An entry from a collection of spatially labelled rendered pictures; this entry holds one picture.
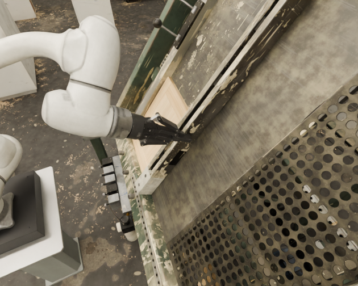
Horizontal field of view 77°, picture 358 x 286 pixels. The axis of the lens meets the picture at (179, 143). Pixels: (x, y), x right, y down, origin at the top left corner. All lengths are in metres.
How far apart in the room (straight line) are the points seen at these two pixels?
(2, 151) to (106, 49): 0.77
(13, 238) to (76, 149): 1.45
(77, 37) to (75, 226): 1.71
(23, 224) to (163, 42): 1.09
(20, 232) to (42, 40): 0.86
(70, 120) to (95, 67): 0.14
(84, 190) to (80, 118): 1.69
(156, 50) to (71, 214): 1.50
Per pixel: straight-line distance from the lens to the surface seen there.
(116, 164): 1.36
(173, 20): 1.25
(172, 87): 1.02
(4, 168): 1.24
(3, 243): 1.27
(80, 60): 0.59
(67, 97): 0.59
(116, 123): 0.61
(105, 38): 0.60
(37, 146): 2.78
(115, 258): 1.93
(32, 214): 1.27
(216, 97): 0.73
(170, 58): 1.06
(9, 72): 3.39
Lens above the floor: 1.82
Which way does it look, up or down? 50 degrees down
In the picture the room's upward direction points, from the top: straight up
